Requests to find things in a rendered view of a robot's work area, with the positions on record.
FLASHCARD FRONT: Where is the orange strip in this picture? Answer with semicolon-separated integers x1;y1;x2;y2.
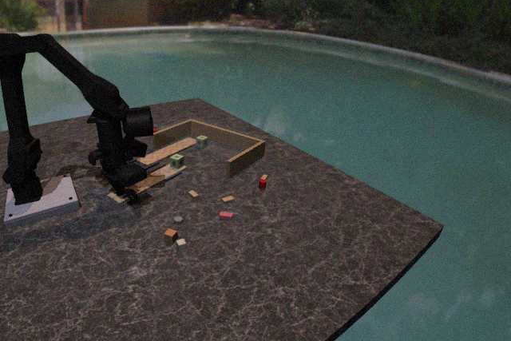
107;164;188;204

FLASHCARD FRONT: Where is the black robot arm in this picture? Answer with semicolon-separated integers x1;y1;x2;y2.
0;33;153;205

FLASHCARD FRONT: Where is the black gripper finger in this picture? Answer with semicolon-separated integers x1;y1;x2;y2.
101;169;117;191
109;174;125;196

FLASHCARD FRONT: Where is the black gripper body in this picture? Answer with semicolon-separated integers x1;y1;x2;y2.
88;137;147;188

